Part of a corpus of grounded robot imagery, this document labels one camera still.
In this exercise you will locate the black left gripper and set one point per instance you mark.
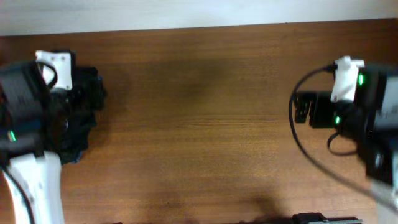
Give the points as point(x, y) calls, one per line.
point(90, 104)

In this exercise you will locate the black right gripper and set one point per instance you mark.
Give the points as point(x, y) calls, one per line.
point(313, 109)

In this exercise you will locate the black t-shirt with logo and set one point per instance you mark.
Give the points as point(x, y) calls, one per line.
point(90, 80)

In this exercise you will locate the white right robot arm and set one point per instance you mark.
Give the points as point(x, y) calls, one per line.
point(359, 101)

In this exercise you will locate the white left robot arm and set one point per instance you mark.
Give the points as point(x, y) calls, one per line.
point(43, 127)

